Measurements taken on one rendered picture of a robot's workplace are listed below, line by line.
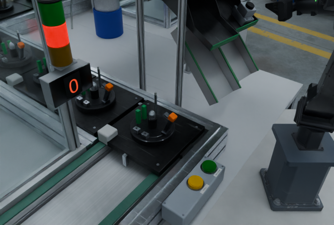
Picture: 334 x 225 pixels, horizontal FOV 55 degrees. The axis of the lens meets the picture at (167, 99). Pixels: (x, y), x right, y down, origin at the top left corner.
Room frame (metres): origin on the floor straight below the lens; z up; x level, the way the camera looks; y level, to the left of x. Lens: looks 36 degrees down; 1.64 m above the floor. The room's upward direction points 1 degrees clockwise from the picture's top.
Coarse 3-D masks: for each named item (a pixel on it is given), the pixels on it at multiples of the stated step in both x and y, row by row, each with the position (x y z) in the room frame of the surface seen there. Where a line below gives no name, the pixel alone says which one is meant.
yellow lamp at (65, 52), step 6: (48, 48) 0.65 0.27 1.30; (54, 48) 0.64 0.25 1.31; (60, 48) 0.65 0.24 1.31; (66, 48) 0.65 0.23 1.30; (54, 54) 0.64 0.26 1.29; (60, 54) 0.64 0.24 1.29; (66, 54) 0.65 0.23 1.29; (54, 60) 0.64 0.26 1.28; (60, 60) 0.64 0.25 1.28; (66, 60) 0.65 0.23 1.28; (72, 60) 0.67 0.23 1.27; (60, 66) 0.64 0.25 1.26
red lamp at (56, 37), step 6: (42, 24) 0.66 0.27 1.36; (48, 30) 0.64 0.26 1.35; (54, 30) 0.64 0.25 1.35; (60, 30) 0.65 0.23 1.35; (66, 30) 0.67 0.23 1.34; (48, 36) 0.65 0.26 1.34; (54, 36) 0.64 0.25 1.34; (60, 36) 0.65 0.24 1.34; (66, 36) 0.66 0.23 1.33; (48, 42) 0.65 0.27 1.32; (54, 42) 0.64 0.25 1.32; (60, 42) 0.65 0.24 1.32; (66, 42) 0.66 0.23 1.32
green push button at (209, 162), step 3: (204, 162) 0.62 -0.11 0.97; (207, 162) 0.62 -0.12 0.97; (210, 162) 0.62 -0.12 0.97; (213, 162) 0.62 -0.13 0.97; (204, 165) 0.61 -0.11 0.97; (207, 165) 0.61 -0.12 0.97; (210, 165) 0.61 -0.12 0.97; (213, 165) 0.61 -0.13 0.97; (204, 168) 0.60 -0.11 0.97; (207, 168) 0.60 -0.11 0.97; (210, 168) 0.60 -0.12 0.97; (213, 168) 0.60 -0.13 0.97; (207, 171) 0.59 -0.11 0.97; (210, 171) 0.59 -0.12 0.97; (213, 171) 0.60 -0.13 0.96
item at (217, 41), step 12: (168, 0) 1.01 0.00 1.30; (192, 0) 1.08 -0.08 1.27; (204, 0) 1.07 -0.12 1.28; (216, 0) 1.03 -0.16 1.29; (192, 12) 1.02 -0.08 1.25; (204, 12) 1.04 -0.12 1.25; (216, 12) 1.03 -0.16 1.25; (192, 24) 0.93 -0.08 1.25; (204, 24) 0.98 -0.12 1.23; (216, 24) 1.00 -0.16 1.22; (228, 24) 0.99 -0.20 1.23; (204, 36) 0.90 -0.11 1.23; (216, 36) 0.94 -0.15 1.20; (228, 36) 0.96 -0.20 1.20; (216, 48) 0.89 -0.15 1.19
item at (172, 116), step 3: (165, 114) 0.72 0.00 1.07; (168, 114) 0.72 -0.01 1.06; (171, 114) 0.71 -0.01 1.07; (174, 114) 0.71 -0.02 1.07; (168, 117) 0.70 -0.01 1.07; (171, 117) 0.70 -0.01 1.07; (174, 117) 0.70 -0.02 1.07; (168, 120) 0.71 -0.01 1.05; (171, 120) 0.70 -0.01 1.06; (174, 120) 0.70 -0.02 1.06; (168, 123) 0.71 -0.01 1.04; (171, 123) 0.71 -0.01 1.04; (165, 126) 0.71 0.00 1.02; (168, 126) 0.71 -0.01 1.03; (165, 129) 0.71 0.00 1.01; (168, 129) 0.72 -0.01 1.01
